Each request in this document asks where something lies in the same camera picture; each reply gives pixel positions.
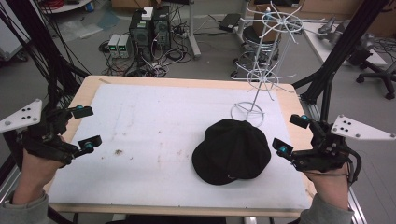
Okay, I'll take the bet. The round white table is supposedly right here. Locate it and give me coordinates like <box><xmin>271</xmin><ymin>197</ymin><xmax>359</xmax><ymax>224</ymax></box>
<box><xmin>39</xmin><ymin>0</ymin><xmax>93</xmax><ymax>15</ymax></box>

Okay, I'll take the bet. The black office chair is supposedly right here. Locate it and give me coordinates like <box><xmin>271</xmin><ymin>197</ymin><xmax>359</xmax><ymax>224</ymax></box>
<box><xmin>347</xmin><ymin>46</ymin><xmax>396</xmax><ymax>101</ymax></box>

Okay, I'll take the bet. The grey power supply unit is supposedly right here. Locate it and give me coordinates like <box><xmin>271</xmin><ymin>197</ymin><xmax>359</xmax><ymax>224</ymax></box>
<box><xmin>107</xmin><ymin>34</ymin><xmax>121</xmax><ymax>59</ymax></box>
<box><xmin>118</xmin><ymin>34</ymin><xmax>134</xmax><ymax>59</ymax></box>

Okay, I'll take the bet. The brown cardboard box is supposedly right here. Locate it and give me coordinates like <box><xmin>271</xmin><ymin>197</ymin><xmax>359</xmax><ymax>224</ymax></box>
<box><xmin>251</xmin><ymin>3</ymin><xmax>283</xmax><ymax>43</ymax></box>

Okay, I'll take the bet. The white wire hat rack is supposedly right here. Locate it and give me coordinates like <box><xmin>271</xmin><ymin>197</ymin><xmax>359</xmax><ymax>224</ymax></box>
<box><xmin>229</xmin><ymin>0</ymin><xmax>328</xmax><ymax>129</ymax></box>

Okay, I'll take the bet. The flat black device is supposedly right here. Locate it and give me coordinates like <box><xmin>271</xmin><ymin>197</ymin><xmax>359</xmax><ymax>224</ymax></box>
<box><xmin>218</xmin><ymin>12</ymin><xmax>243</xmax><ymax>34</ymax></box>

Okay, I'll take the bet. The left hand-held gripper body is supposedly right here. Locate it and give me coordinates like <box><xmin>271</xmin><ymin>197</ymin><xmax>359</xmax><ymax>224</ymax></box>
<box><xmin>0</xmin><ymin>99</ymin><xmax>80</xmax><ymax>166</ymax></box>

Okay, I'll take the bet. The tangle of floor cables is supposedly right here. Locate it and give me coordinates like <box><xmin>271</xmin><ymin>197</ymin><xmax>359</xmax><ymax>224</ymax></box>
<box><xmin>98</xmin><ymin>18</ymin><xmax>194</xmax><ymax>78</ymax></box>

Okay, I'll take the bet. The person's left hand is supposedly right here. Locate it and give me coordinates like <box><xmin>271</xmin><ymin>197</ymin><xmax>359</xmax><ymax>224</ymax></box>
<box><xmin>12</xmin><ymin>135</ymin><xmax>68</xmax><ymax>205</ymax></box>

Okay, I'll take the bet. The clear plastic sheet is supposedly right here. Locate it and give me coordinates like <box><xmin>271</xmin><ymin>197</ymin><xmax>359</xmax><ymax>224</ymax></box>
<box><xmin>58</xmin><ymin>8</ymin><xmax>120</xmax><ymax>42</ymax></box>

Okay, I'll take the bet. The grey desk leg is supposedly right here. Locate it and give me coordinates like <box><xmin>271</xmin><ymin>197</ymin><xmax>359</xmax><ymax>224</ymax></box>
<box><xmin>186</xmin><ymin>0</ymin><xmax>203</xmax><ymax>61</ymax></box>

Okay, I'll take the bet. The white side table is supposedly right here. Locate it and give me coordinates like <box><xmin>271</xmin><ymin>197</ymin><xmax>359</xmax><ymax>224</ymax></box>
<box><xmin>302</xmin><ymin>18</ymin><xmax>389</xmax><ymax>67</ymax></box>

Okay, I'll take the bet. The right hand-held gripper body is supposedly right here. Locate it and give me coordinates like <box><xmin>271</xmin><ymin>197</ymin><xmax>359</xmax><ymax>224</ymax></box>
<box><xmin>291</xmin><ymin>114</ymin><xmax>396</xmax><ymax>174</ymax></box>

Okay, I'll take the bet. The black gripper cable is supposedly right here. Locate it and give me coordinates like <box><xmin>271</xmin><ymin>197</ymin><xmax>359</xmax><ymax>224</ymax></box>
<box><xmin>341</xmin><ymin>147</ymin><xmax>363</xmax><ymax>186</ymax></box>

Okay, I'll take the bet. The black round stool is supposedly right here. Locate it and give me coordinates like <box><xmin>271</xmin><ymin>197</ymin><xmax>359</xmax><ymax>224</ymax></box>
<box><xmin>241</xmin><ymin>25</ymin><xmax>280</xmax><ymax>79</ymax></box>

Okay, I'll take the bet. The person's right hand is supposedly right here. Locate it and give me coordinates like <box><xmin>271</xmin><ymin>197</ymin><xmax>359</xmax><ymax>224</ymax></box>
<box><xmin>303</xmin><ymin>164</ymin><xmax>351</xmax><ymax>211</ymax></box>

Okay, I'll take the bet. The black cap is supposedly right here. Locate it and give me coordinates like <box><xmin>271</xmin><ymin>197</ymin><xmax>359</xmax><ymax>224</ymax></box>
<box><xmin>191</xmin><ymin>118</ymin><xmax>272</xmax><ymax>187</ymax></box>

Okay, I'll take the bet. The white table mat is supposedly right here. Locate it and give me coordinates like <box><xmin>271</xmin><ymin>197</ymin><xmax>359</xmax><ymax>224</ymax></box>
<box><xmin>47</xmin><ymin>83</ymin><xmax>313</xmax><ymax>211</ymax></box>

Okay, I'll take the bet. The black computer tower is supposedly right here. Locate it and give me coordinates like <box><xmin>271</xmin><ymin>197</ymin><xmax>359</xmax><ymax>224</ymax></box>
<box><xmin>128</xmin><ymin>10</ymin><xmax>154</xmax><ymax>62</ymax></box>
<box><xmin>151</xmin><ymin>5</ymin><xmax>172</xmax><ymax>52</ymax></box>

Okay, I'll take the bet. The black metal frame stand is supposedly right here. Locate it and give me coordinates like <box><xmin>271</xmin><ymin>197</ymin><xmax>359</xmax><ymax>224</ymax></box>
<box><xmin>0</xmin><ymin>0</ymin><xmax>92</xmax><ymax>110</ymax></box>
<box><xmin>291</xmin><ymin>0</ymin><xmax>391</xmax><ymax>123</ymax></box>

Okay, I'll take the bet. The small white box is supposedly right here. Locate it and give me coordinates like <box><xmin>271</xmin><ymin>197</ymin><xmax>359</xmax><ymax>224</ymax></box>
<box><xmin>141</xmin><ymin>6</ymin><xmax>154</xmax><ymax>21</ymax></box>

